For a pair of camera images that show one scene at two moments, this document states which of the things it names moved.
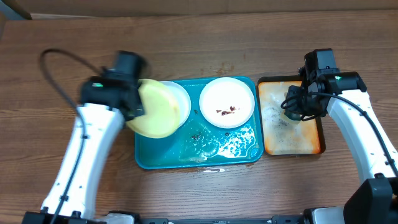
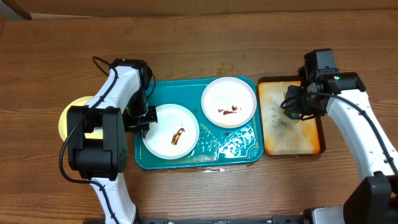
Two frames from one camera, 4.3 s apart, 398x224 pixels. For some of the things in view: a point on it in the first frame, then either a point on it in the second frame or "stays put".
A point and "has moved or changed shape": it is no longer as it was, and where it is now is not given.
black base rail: x=130 y=218 stays put
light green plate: x=161 y=109 → x=63 y=124
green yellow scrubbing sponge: x=287 y=119 has moved or changed shape
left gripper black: x=140 y=112 → x=144 y=126
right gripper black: x=293 y=111 stays put
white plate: x=185 y=101 → x=175 y=134
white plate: x=227 y=102 stays put
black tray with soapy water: x=281 y=137 stays put
